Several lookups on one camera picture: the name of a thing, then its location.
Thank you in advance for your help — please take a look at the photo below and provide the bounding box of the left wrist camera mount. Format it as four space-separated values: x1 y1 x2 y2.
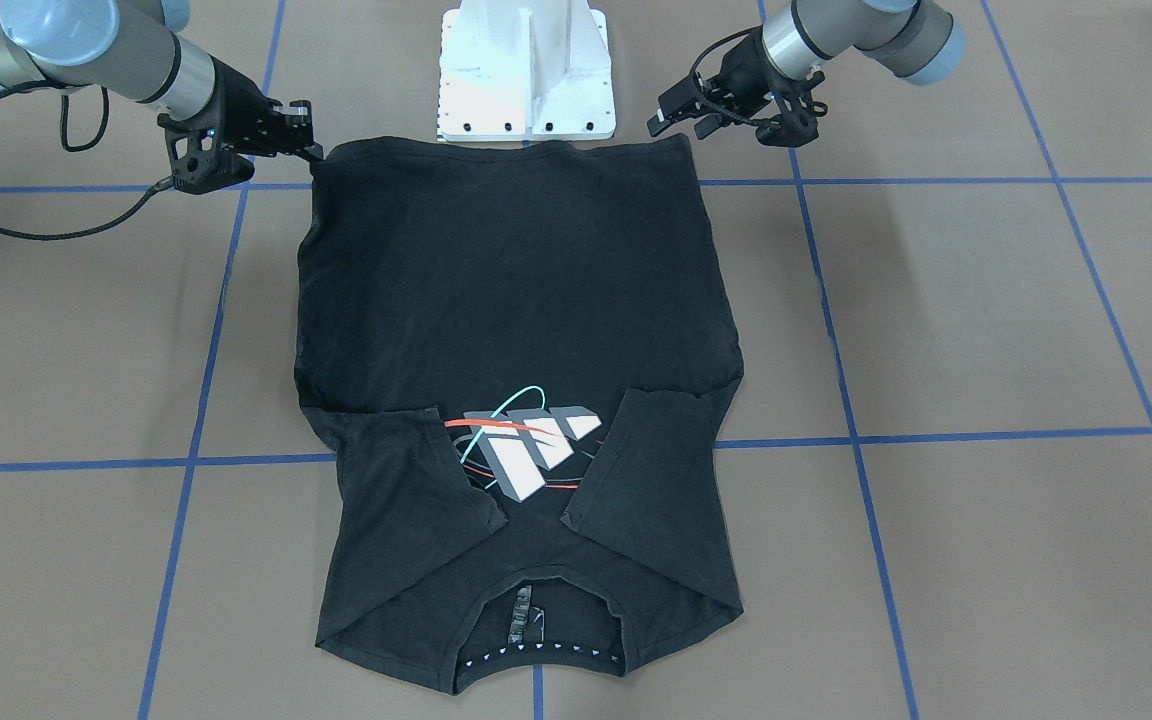
755 69 829 149

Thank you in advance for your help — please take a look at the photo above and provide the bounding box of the brown table mat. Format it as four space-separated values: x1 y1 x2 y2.
0 1 1152 719

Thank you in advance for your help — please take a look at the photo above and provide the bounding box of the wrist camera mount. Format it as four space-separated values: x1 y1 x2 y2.
156 113 255 195
755 69 829 149

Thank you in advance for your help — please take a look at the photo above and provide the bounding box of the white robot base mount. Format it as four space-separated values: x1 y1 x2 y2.
435 1 617 143

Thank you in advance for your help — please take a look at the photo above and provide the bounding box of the black braided cable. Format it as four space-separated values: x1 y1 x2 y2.
0 79 177 243

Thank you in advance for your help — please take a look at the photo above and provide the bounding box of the black printed t-shirt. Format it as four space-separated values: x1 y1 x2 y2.
294 135 744 694

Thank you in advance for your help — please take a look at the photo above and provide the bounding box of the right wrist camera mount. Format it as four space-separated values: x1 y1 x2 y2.
156 113 255 195

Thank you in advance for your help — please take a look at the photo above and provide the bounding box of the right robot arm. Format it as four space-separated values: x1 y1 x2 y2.
0 1 323 192

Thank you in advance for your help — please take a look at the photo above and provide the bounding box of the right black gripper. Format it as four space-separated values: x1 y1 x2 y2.
198 58 325 162

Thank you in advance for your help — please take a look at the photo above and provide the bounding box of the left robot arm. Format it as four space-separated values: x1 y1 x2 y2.
646 1 967 149

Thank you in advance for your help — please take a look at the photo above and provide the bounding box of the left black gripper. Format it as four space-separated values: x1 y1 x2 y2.
646 35 787 141

